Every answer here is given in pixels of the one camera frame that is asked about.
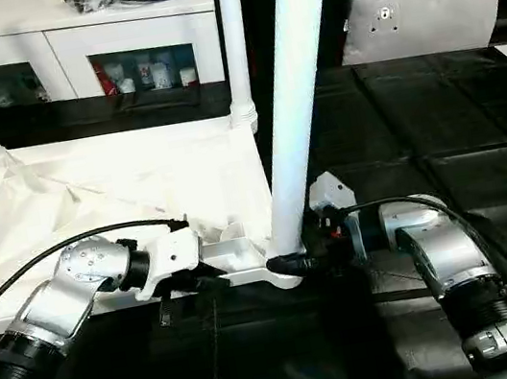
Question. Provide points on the white cup behind glass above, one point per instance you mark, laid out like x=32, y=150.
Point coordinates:
x=187, y=75

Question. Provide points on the black work mat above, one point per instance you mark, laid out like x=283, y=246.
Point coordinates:
x=441, y=119

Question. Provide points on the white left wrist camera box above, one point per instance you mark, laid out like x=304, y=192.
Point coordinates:
x=177, y=256

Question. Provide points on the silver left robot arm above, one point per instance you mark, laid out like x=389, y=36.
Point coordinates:
x=58, y=300

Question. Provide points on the red bottle behind glass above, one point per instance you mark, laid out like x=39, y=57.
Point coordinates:
x=106, y=80

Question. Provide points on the white glass-door cabinet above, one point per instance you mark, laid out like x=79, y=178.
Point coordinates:
x=63, y=41

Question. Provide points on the white plastic table top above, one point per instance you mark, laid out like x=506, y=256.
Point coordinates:
x=111, y=184

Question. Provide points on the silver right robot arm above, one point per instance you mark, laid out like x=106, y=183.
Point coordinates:
x=448, y=244

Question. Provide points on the grey cushion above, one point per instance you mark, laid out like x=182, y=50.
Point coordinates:
x=423, y=10

